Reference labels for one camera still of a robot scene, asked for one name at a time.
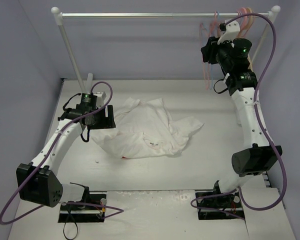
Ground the pink wire hanger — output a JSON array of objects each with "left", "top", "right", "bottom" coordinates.
[{"left": 199, "top": 22, "right": 210, "bottom": 90}]

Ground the white t-shirt red print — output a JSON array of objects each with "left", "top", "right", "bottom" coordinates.
[{"left": 90, "top": 97, "right": 204, "bottom": 159}]

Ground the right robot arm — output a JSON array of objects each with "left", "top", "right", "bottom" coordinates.
[{"left": 201, "top": 36, "right": 283, "bottom": 206}]

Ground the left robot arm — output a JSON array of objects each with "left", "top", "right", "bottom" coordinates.
[{"left": 16, "top": 92, "right": 116, "bottom": 210}]

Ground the thick pink hanger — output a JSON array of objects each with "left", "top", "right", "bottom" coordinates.
[{"left": 236, "top": 6, "right": 250, "bottom": 38}]

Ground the white clothes rack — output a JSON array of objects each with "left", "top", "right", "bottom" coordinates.
[{"left": 51, "top": 5, "right": 281, "bottom": 93}]

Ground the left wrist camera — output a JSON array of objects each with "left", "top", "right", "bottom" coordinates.
[{"left": 93, "top": 91, "right": 107, "bottom": 108}]

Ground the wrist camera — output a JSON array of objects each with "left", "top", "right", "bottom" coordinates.
[
  {"left": 93, "top": 91, "right": 107, "bottom": 108},
  {"left": 217, "top": 20, "right": 241, "bottom": 45}
]

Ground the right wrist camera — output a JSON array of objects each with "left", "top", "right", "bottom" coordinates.
[{"left": 217, "top": 20, "right": 241, "bottom": 45}]

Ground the blue wire hanger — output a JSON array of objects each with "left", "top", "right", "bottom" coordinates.
[{"left": 208, "top": 11, "right": 221, "bottom": 90}]

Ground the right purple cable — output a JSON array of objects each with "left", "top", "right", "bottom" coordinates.
[{"left": 191, "top": 12, "right": 288, "bottom": 210}]

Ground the purple cable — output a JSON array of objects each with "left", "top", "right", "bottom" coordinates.
[
  {"left": 0, "top": 81, "right": 125, "bottom": 225},
  {"left": 191, "top": 12, "right": 288, "bottom": 210}
]

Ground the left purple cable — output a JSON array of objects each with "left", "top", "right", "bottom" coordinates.
[{"left": 0, "top": 81, "right": 125, "bottom": 225}]

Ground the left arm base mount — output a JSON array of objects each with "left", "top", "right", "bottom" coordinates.
[{"left": 58, "top": 204, "right": 105, "bottom": 223}]

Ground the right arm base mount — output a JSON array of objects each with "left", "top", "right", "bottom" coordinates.
[{"left": 190, "top": 191, "right": 245, "bottom": 221}]

